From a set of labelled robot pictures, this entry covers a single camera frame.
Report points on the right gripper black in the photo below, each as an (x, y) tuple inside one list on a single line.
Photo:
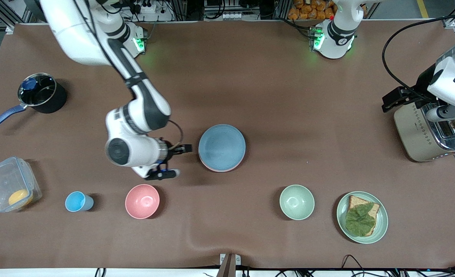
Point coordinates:
[(172, 150)]

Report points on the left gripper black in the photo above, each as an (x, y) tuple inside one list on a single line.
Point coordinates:
[(422, 87)]

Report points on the blue plate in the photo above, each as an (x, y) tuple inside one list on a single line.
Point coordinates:
[(221, 146)]

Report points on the pink plate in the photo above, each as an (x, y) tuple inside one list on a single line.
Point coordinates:
[(222, 171)]

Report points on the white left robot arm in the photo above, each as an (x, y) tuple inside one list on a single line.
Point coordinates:
[(337, 38)]

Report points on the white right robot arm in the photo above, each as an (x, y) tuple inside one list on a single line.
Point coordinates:
[(135, 150)]

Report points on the beige and chrome toaster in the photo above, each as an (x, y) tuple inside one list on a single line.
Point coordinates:
[(412, 130)]

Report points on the pink bowl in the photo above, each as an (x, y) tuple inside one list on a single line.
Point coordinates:
[(142, 202)]

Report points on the brown bread slice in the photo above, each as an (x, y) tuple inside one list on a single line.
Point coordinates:
[(356, 201)]

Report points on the brown table cover sheet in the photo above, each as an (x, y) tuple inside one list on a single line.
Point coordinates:
[(289, 96)]

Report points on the blue plastic cup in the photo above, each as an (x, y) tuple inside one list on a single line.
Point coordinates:
[(75, 202)]

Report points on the green bowl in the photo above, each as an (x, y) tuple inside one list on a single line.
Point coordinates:
[(296, 202)]

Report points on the green plate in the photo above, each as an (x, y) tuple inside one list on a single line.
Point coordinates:
[(382, 225)]

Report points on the bag of orange buns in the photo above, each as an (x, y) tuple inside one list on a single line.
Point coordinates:
[(308, 9)]

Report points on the green lettuce leaf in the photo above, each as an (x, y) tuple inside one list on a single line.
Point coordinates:
[(360, 221)]

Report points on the white power strip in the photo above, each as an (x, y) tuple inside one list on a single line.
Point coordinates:
[(148, 7), (233, 16)]

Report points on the glass lid with blue knob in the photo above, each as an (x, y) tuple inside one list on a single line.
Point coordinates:
[(42, 92)]

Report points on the orange fruit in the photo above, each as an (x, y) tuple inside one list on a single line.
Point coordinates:
[(19, 198)]

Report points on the clear plastic food container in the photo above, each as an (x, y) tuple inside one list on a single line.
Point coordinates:
[(0, 181)]

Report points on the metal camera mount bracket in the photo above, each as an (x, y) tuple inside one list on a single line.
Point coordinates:
[(229, 265)]

